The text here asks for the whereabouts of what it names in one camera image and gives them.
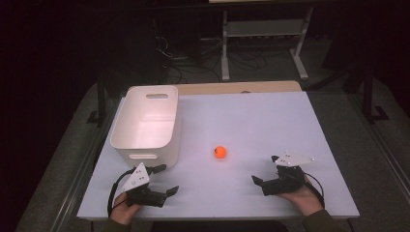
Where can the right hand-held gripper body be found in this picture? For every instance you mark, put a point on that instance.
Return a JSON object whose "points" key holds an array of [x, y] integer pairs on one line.
{"points": [[286, 180]]}

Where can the person's left hand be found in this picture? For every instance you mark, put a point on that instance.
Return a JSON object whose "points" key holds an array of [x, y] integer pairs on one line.
{"points": [[121, 211]]}

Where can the orange ball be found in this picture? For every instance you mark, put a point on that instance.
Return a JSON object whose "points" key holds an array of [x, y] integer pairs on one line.
{"points": [[220, 152]]}

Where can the white plastic storage bin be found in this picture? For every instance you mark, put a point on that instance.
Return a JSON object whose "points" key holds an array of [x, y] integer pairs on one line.
{"points": [[145, 129]]}

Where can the person's right hand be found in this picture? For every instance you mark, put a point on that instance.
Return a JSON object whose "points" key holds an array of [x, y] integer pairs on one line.
{"points": [[306, 199]]}

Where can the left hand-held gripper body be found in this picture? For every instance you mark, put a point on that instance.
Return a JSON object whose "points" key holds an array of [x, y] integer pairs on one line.
{"points": [[137, 180]]}

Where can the black floor stand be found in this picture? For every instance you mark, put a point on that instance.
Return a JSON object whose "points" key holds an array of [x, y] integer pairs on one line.
{"points": [[369, 96], [101, 103]]}

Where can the grey metal shelf stand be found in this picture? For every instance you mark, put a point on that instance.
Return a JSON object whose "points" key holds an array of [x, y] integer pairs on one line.
{"points": [[264, 28]]}

